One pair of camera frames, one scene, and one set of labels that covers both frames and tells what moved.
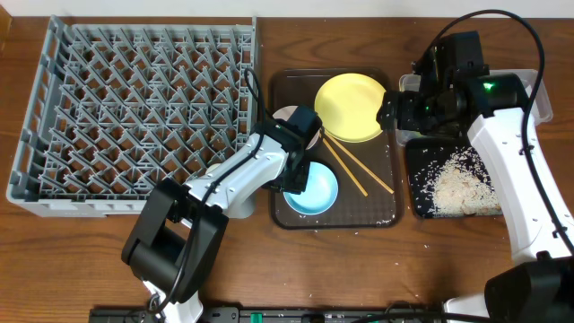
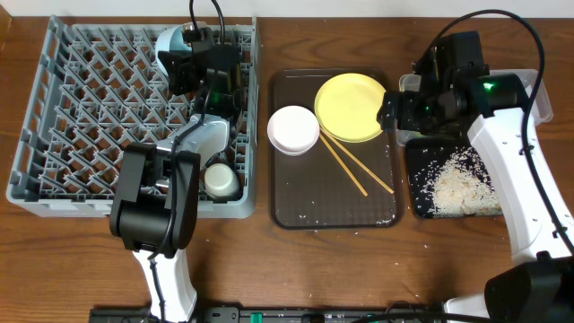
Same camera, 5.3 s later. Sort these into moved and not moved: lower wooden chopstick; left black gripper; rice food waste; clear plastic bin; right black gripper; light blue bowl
Moved: left black gripper; light blue bowl
Not moved: lower wooden chopstick; right black gripper; rice food waste; clear plastic bin
